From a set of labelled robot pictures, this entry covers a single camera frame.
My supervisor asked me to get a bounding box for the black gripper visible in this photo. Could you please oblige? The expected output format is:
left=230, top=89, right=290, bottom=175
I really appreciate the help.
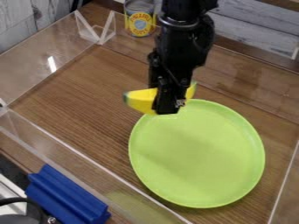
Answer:
left=146, top=0, right=218, bottom=115

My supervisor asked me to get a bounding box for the yellow toy banana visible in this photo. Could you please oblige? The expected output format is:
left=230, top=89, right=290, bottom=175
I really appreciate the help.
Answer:
left=122, top=81, right=196, bottom=115

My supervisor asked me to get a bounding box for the green plate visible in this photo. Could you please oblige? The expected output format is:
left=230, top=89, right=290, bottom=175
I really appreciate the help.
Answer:
left=128, top=100, right=265, bottom=208

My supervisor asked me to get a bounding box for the yellow blue labelled can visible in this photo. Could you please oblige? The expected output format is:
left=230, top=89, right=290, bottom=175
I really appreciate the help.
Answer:
left=124, top=0, right=154, bottom=38

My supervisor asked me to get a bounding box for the blue plastic clamp block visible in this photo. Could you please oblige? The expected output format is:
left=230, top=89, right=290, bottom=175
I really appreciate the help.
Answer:
left=25, top=164, right=110, bottom=224

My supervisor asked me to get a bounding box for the clear acrylic triangular bracket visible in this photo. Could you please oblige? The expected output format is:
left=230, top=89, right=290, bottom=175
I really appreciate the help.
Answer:
left=74, top=10, right=116, bottom=46

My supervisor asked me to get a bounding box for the clear acrylic enclosure wall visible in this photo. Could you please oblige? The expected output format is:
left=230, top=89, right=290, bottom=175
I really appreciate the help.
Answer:
left=0, top=99, right=192, bottom=224

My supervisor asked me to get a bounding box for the black cable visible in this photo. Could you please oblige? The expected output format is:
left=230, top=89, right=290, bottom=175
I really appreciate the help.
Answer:
left=0, top=197, right=44, bottom=224

